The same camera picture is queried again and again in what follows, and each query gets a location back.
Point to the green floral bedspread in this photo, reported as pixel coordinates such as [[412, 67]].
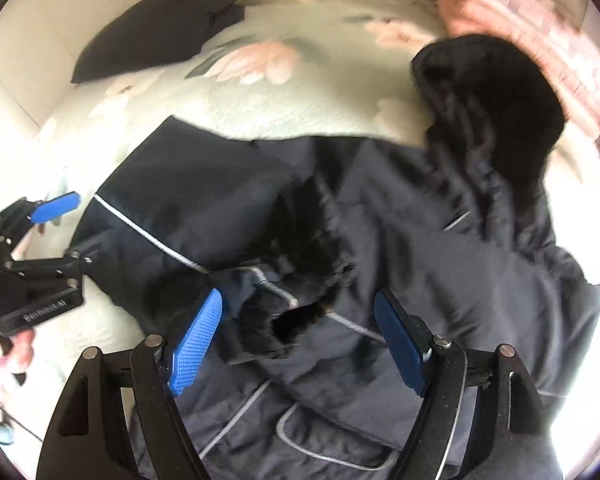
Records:
[[305, 100]]

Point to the pink blanket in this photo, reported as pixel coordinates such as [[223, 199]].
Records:
[[555, 50]]

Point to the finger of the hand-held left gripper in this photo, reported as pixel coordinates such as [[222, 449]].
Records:
[[55, 207], [45, 266]]

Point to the dark cloth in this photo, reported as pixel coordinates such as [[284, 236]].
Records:
[[155, 25]]

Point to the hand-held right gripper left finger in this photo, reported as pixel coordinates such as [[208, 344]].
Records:
[[195, 342]]

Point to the person's left hand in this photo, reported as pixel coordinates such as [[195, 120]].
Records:
[[20, 352]]

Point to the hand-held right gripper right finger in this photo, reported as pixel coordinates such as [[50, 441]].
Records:
[[402, 342]]

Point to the dark navy jacket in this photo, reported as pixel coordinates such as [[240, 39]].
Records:
[[380, 210]]

